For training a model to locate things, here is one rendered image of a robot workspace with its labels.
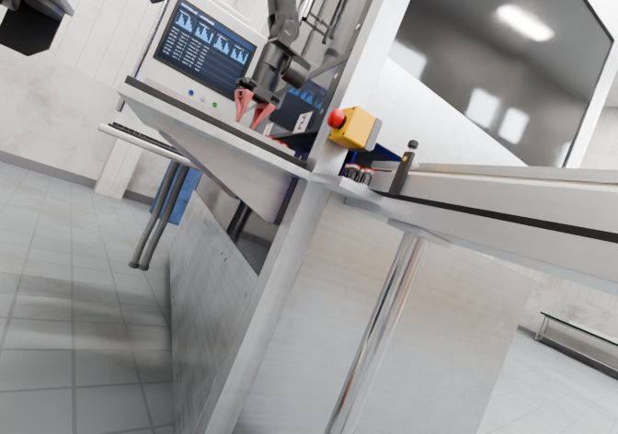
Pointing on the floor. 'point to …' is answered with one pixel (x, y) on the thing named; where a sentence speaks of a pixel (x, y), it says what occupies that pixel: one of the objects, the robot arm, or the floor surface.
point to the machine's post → (304, 210)
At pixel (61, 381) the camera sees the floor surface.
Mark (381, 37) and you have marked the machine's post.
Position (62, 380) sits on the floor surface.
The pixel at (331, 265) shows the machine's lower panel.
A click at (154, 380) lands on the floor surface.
